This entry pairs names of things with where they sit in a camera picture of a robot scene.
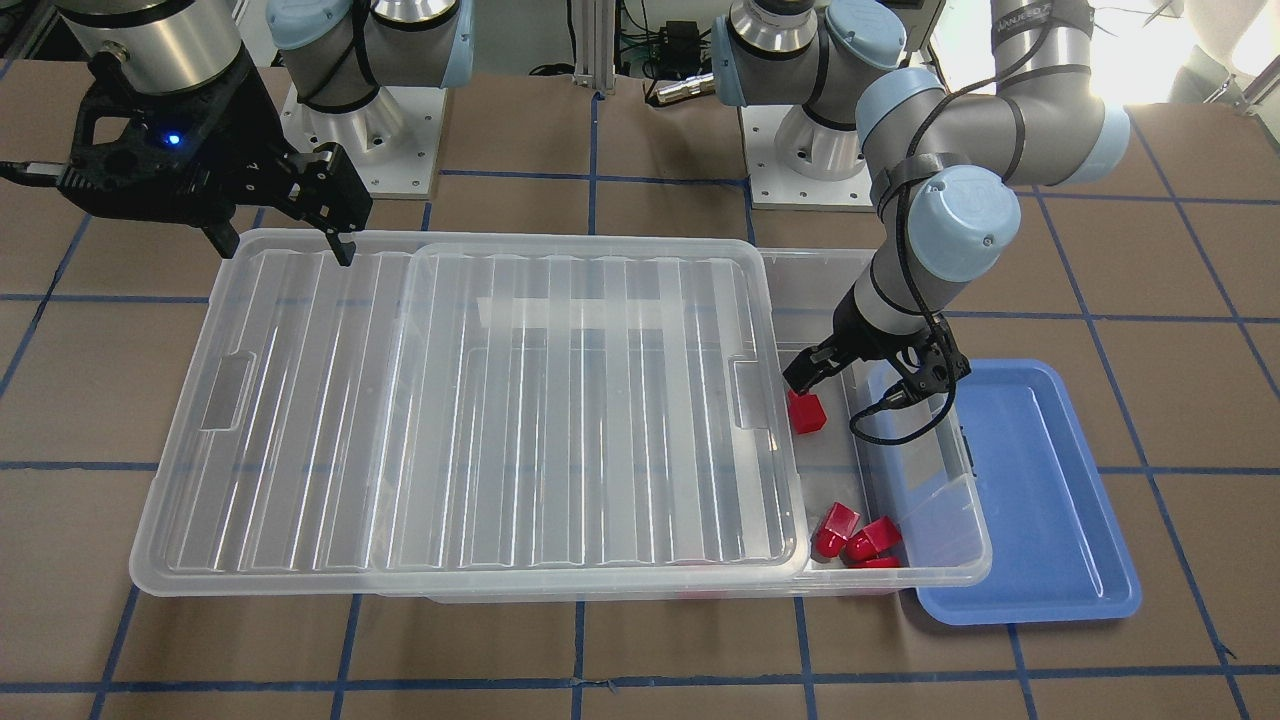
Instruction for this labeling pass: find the clear plastic box lid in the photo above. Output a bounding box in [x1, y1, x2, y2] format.
[131, 229, 808, 602]

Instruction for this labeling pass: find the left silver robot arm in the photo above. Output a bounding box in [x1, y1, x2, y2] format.
[710, 1, 1132, 395]

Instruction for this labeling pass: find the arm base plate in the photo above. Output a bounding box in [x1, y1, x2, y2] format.
[280, 86, 449, 200]
[739, 104, 876, 213]

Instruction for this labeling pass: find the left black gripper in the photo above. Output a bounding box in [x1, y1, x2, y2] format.
[783, 300, 946, 395]

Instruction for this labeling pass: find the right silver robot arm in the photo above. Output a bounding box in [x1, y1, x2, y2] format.
[3, 1, 474, 266]

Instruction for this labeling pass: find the blue plastic tray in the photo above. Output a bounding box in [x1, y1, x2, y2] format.
[861, 359, 1143, 626]

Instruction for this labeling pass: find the red block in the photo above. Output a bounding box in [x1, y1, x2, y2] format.
[841, 518, 902, 568]
[810, 502, 861, 562]
[786, 389, 828, 436]
[849, 555, 902, 570]

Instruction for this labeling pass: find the aluminium frame post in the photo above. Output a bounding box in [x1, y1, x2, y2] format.
[570, 1, 620, 99]

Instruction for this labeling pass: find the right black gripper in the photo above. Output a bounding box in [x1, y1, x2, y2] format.
[55, 60, 372, 266]

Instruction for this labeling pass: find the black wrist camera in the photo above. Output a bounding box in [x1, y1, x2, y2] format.
[878, 342, 972, 410]

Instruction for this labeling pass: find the clear plastic storage box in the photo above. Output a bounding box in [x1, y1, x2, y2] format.
[375, 242, 992, 602]

